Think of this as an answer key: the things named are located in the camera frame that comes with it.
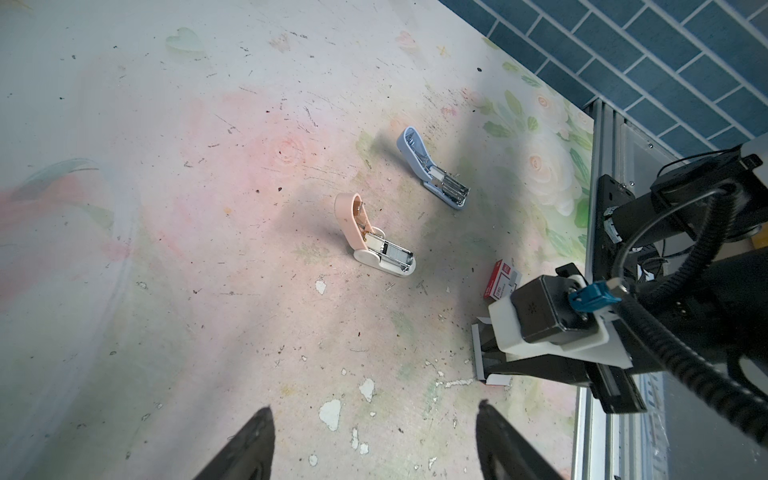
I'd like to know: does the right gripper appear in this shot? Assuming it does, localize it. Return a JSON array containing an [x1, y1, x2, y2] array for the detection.
[[491, 355, 647, 414]]

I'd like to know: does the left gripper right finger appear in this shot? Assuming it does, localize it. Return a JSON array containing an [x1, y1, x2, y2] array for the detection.
[[475, 400, 562, 480]]

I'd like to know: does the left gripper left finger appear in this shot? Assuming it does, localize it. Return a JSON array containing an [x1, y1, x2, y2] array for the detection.
[[194, 406, 276, 480]]

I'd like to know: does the red staple box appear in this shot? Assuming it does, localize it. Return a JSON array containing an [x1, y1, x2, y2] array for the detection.
[[483, 259, 522, 301]]

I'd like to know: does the pink white mini stapler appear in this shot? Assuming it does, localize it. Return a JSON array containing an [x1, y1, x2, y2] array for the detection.
[[334, 193, 416, 277]]

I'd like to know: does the blue mini stapler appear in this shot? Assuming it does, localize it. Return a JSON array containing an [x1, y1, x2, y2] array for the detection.
[[397, 126, 470, 210]]

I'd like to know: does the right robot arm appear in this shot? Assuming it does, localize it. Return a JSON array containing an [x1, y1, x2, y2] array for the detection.
[[472, 147, 767, 445]]

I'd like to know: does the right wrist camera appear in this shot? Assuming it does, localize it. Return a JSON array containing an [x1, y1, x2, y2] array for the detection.
[[489, 274, 632, 369]]

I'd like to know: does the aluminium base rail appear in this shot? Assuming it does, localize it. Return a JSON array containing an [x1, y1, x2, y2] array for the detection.
[[573, 99, 670, 479]]

